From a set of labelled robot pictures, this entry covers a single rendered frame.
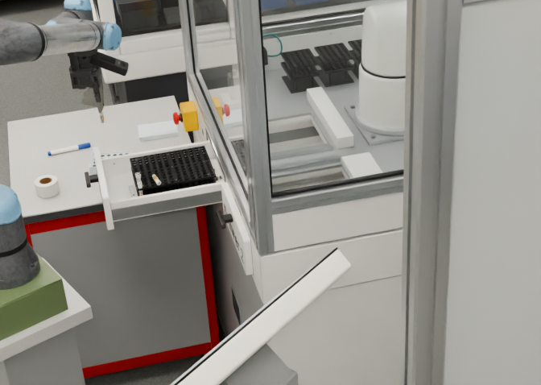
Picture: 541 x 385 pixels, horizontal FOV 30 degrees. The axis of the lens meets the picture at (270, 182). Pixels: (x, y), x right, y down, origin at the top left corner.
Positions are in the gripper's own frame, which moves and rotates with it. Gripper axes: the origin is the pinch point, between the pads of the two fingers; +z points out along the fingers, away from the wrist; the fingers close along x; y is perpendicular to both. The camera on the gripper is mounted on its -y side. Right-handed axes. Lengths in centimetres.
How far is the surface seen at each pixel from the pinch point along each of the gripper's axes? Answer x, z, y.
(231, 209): 54, 4, -38
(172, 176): 30.7, 7.4, -21.7
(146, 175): 29.2, 7.1, -14.1
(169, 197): 38.6, 9.2, -20.9
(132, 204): 40.6, 9.4, -10.8
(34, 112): -189, 98, 68
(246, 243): 68, 5, -42
